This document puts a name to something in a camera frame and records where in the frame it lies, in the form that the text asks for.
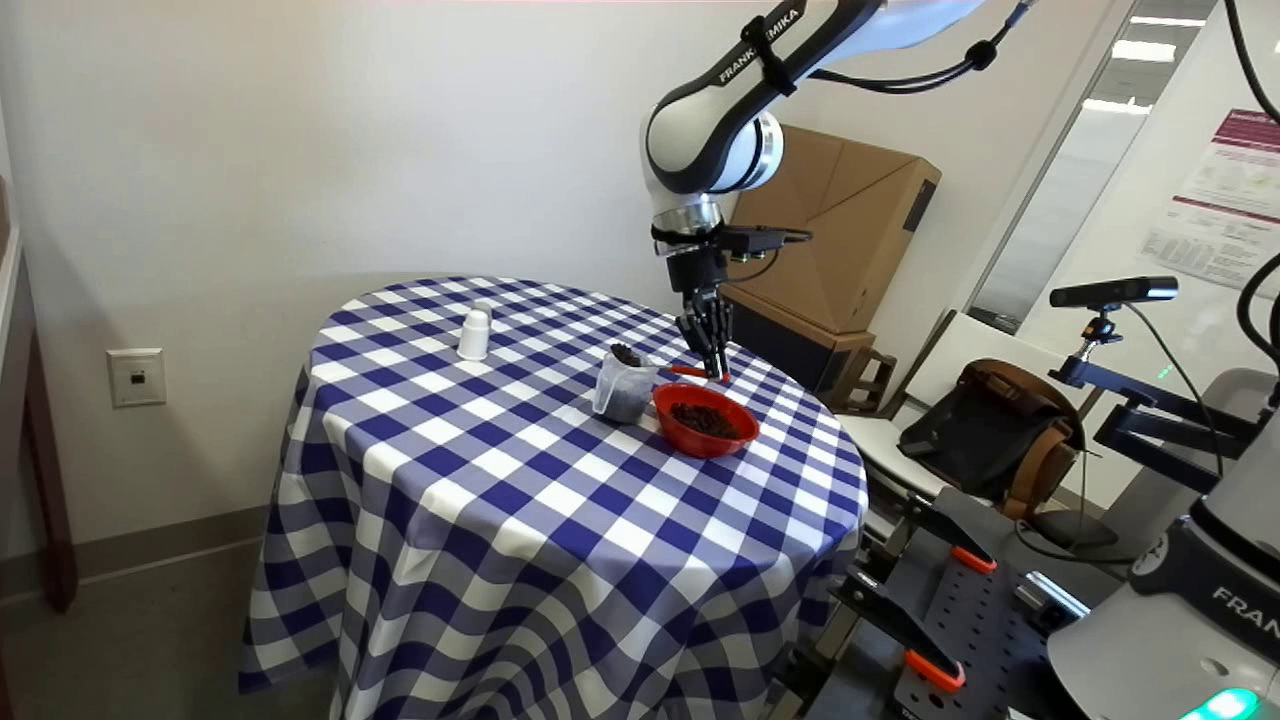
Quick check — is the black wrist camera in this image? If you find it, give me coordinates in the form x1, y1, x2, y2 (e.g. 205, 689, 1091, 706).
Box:
725, 219, 812, 261

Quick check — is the white wall outlet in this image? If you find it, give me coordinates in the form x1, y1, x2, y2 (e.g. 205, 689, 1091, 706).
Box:
104, 344, 167, 410

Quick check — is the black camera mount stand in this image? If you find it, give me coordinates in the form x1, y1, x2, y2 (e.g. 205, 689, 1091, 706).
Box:
1059, 306, 1272, 495

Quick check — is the reddish brown wooden frame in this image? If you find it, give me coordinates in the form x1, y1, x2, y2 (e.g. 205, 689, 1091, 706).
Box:
0, 184, 78, 616

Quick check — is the blue white checkered tablecloth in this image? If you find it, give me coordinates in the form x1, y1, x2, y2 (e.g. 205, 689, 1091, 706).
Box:
235, 272, 870, 720

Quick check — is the black box under cardboard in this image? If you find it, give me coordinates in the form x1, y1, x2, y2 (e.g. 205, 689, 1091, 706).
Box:
725, 282, 900, 410

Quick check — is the orange bowl with dark contents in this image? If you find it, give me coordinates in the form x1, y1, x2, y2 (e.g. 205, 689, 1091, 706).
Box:
651, 376, 762, 464

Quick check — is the black camera bar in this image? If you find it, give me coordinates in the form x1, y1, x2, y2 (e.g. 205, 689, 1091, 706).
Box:
1043, 272, 1182, 310

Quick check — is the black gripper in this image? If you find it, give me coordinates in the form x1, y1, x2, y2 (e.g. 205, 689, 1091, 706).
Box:
651, 222, 735, 389

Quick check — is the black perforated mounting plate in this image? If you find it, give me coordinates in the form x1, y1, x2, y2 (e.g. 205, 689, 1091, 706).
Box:
797, 523, 1073, 720

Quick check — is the wall poster with red header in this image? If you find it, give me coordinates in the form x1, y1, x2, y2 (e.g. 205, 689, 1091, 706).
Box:
1141, 104, 1280, 298

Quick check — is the white curved panel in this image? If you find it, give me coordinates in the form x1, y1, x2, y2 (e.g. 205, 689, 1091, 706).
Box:
839, 410, 941, 503

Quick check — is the small white bottle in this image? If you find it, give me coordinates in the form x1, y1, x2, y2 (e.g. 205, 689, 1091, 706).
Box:
452, 298, 495, 368

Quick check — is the orange handled black clamp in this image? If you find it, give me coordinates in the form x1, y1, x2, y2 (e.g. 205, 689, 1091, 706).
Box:
835, 567, 972, 699
915, 493, 1004, 581

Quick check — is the clear plastic cup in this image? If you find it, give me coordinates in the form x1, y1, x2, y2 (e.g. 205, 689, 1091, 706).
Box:
586, 341, 665, 428

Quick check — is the white Franka robot base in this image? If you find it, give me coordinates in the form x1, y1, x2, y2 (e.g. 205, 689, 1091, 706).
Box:
1043, 363, 1280, 720

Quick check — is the tall glass panel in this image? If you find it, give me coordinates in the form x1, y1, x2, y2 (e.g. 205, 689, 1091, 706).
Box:
962, 0, 1213, 337

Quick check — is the brown cardboard box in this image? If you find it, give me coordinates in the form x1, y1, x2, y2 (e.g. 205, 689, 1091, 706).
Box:
715, 123, 944, 341

